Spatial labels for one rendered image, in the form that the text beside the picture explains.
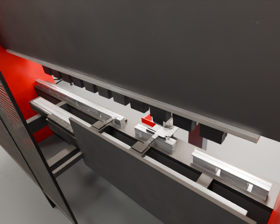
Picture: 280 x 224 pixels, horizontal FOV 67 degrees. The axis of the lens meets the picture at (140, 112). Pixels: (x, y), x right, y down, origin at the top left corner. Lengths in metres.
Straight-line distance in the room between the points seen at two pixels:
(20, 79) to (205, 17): 2.72
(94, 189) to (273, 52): 2.32
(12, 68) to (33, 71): 0.27
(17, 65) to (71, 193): 1.76
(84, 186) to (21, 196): 0.75
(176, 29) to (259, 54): 0.34
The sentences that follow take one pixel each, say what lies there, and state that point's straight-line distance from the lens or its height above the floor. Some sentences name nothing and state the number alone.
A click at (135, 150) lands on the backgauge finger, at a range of 1.53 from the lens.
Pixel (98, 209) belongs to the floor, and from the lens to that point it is 2.54.
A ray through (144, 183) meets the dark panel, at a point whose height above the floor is 1.17.
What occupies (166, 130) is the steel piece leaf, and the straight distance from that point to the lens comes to 1.71.
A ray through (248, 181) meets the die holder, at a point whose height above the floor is 0.97.
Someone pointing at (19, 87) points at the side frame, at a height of 0.93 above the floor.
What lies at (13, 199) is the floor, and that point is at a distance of 3.07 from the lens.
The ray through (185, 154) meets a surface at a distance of 1.69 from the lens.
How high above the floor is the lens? 2.09
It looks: 34 degrees down
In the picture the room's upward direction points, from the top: 7 degrees counter-clockwise
